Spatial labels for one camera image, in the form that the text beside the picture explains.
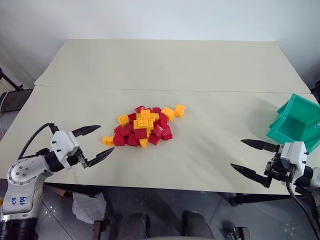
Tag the dark grey mat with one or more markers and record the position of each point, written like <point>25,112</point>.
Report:
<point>15,100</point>

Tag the dark object at wall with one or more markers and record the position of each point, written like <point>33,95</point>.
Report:
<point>316,88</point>

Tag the white crumpled plastic bag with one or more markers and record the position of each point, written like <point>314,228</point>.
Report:
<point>88,207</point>

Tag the brown cardboard piece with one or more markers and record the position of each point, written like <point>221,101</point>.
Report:
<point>58,192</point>

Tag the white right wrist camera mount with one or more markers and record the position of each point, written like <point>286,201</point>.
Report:
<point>295,155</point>

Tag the black table frame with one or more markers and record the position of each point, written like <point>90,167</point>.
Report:
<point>262,198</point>

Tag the dark rounded shape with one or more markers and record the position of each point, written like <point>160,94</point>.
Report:
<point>197,225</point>
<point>137,225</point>

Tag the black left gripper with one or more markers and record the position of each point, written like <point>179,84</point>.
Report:
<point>75,158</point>

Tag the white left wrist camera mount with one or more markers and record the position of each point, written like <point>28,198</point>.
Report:
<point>62,142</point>

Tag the black metal stand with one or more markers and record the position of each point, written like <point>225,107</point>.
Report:
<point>10,81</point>

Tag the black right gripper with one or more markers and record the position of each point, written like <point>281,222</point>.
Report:
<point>278,170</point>

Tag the red toy block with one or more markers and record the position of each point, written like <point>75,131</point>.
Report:
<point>156,110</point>
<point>119,130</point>
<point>158,129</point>
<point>130,128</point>
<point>153,139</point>
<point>118,140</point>
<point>140,109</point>
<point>131,118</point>
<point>168,133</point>
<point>163,120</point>
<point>141,133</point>
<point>132,140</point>

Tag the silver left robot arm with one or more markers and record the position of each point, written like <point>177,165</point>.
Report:
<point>22,172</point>

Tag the green plastic bin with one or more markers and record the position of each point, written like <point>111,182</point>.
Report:
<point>290,125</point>

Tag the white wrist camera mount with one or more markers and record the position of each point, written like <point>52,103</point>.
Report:
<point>295,155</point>
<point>62,142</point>

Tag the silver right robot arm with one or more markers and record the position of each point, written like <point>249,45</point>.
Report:
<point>311,177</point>

